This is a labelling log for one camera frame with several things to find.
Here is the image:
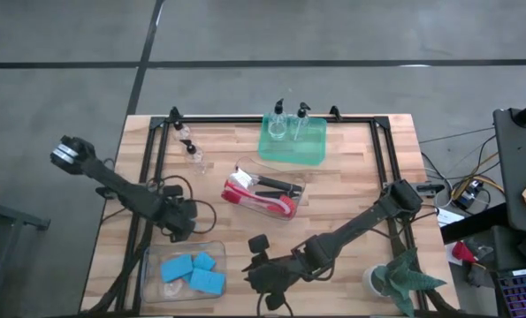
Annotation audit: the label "green translucent tray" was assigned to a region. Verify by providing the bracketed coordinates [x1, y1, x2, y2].
[256, 113, 329, 167]

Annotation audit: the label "blue black power supply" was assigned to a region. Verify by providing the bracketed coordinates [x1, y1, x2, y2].
[451, 178, 484, 211]

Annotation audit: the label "black side table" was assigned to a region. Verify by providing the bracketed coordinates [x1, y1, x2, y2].
[492, 95, 526, 235]

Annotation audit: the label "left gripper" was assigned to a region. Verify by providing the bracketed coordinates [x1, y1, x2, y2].
[156, 185, 200, 243]

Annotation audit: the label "red cone-shaped object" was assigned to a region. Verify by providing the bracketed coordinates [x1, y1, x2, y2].
[451, 240, 479, 265]

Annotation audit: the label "green succulent in white pot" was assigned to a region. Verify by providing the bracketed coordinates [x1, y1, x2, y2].
[362, 246, 448, 318]

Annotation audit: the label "white paper sheet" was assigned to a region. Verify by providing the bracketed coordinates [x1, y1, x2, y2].
[436, 207, 466, 229]

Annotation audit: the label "clear glass pump bottle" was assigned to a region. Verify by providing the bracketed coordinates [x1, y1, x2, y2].
[172, 121, 192, 142]
[269, 98, 289, 141]
[291, 102, 312, 141]
[180, 139, 207, 176]

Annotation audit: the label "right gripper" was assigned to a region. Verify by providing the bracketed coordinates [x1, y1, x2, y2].
[242, 233, 306, 313]

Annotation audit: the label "red long-handled brush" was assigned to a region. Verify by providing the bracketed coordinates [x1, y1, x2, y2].
[220, 187, 290, 213]
[220, 179, 300, 218]

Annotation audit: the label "blue compartment storage rack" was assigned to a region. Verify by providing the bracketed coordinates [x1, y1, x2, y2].
[495, 266, 526, 318]

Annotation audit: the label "clear plastic storage bin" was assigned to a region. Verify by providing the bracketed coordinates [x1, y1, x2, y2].
[220, 155, 307, 222]
[140, 240, 228, 305]

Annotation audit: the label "black metal stand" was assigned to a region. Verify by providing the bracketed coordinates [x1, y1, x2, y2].
[0, 176, 51, 318]

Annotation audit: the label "black-handled white dish brush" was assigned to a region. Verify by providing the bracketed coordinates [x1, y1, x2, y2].
[233, 167, 304, 193]
[226, 174, 291, 199]

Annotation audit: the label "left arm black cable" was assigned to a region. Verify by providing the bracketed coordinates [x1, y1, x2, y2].
[147, 175, 218, 236]

